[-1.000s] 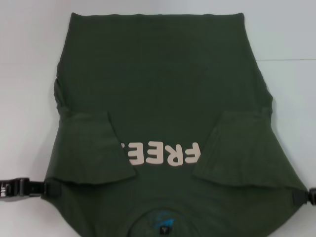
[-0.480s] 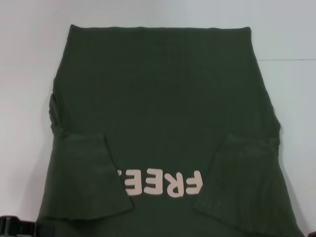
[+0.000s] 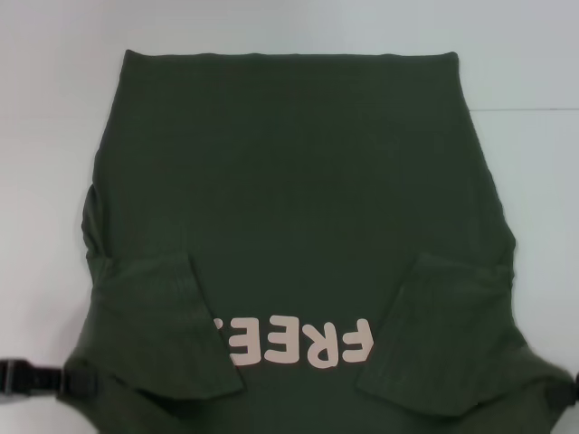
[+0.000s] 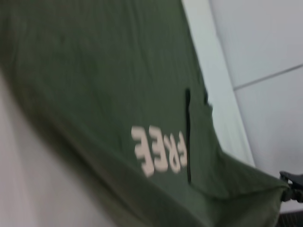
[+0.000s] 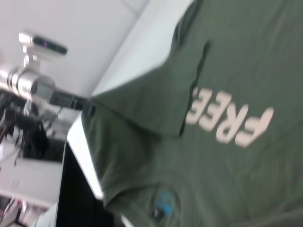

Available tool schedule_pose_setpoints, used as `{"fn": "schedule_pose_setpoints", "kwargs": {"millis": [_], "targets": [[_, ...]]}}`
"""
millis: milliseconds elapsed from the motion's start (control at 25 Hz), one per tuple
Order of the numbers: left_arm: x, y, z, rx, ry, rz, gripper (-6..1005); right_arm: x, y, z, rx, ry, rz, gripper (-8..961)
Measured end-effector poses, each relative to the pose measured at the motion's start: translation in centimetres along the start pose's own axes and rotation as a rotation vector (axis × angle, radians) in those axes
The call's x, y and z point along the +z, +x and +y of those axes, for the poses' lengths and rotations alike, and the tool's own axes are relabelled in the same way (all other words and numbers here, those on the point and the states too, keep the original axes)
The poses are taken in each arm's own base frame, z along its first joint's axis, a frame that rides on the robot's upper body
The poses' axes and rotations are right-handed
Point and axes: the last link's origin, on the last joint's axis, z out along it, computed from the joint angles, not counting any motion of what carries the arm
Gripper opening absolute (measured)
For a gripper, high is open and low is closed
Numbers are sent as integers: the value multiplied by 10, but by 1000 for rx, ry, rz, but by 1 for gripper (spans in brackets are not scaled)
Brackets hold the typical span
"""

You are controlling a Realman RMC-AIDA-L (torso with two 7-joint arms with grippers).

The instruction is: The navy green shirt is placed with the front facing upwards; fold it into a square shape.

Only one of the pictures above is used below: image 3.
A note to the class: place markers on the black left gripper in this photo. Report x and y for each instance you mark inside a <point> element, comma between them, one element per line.
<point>13,377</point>

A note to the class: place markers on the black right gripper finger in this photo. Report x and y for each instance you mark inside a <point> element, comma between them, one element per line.
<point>572,393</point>

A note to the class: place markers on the dark green FREE t-shirt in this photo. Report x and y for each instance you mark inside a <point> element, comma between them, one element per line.
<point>289,181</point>

